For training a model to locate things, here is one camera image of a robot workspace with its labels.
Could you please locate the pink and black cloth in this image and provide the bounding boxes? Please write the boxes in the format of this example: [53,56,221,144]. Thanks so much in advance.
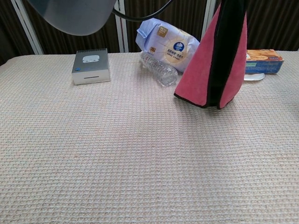
[174,0,248,110]

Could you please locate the beige woven tablecloth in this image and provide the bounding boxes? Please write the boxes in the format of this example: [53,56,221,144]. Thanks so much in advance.
[0,50,299,224]

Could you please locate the lavender snack bag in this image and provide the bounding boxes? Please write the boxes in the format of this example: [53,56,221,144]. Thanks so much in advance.
[135,18,201,73]

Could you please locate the silver earbuds box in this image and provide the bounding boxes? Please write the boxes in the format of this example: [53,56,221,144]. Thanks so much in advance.
[71,48,111,85]

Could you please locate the white plate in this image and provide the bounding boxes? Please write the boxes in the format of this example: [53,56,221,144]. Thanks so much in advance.
[244,72,266,81]

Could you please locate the blue orange cookie box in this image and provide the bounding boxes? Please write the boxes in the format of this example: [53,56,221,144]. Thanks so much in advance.
[244,49,285,75]

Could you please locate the white screen frame post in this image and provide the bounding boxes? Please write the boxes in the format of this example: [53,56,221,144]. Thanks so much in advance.
[200,0,217,45]
[11,0,44,56]
[114,10,129,53]

